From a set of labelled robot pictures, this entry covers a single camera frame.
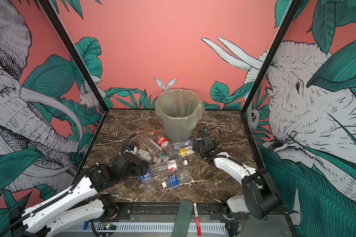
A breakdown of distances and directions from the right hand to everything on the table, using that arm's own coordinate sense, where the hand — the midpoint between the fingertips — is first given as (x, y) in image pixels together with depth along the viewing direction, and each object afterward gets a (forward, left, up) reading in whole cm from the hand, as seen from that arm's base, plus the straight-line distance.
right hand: (200, 139), depth 89 cm
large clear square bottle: (0, +30, -11) cm, 32 cm away
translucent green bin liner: (+26, +13, +1) cm, 29 cm away
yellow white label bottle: (-4, +8, -7) cm, 11 cm away
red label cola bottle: (+2, +24, -6) cm, 25 cm away
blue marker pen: (-43, +57, -9) cm, 72 cm away
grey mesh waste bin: (+10, +15, -8) cm, 19 cm away
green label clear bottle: (-9, +23, -8) cm, 26 cm away
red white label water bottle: (-15, +19, -5) cm, 25 cm away
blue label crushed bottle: (-23, +15, -6) cm, 28 cm away
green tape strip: (-41, +11, -10) cm, 44 cm away
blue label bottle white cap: (-22, +31, -11) cm, 40 cm away
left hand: (-17, +32, +4) cm, 36 cm away
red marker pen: (-40, +4, -10) cm, 41 cm away
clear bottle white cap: (+1, +15, -8) cm, 17 cm away
